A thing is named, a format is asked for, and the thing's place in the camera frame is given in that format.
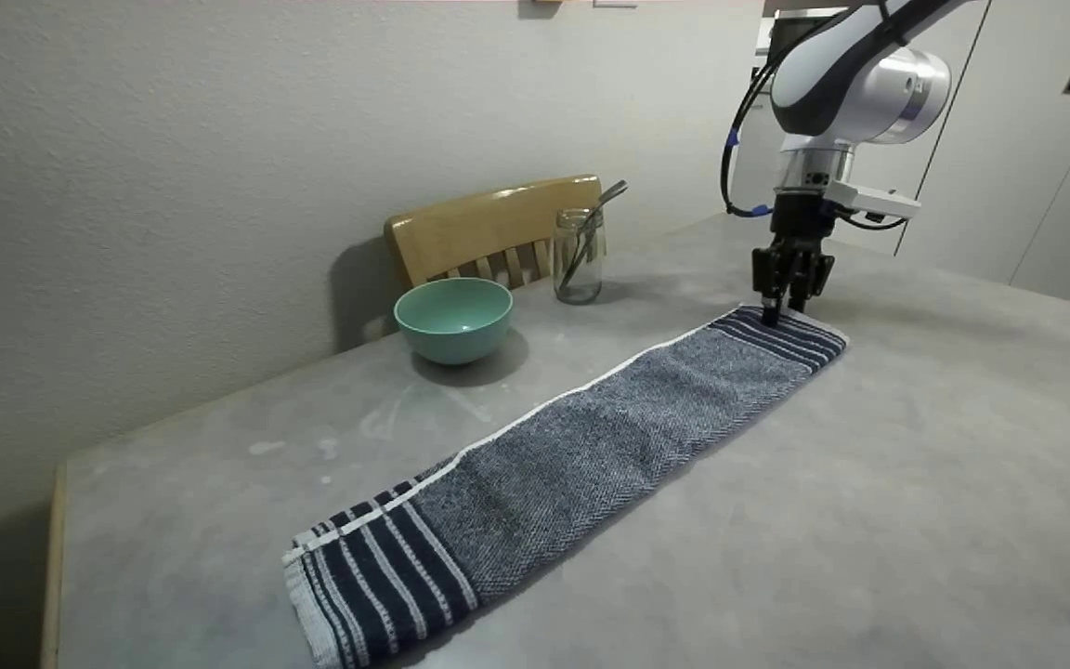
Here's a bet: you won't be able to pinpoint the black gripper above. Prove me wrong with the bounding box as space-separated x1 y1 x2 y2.
745 190 841 331

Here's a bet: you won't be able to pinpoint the blue grey striped towel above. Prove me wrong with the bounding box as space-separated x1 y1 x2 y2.
278 300 856 669

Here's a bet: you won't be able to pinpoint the metal spoon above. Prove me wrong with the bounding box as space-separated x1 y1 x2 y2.
556 179 631 297

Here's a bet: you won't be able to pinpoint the clear glass jar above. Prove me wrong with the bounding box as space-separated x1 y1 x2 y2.
551 205 609 309

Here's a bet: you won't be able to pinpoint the white tall cabinet doors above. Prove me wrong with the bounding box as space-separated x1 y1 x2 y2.
818 0 1070 319

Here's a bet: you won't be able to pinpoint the teal ceramic bowl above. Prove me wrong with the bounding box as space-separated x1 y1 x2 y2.
390 275 516 372

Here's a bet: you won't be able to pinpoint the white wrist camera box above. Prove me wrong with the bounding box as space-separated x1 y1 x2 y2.
776 167 925 232

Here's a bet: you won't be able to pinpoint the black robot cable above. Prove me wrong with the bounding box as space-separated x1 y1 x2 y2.
718 56 789 228

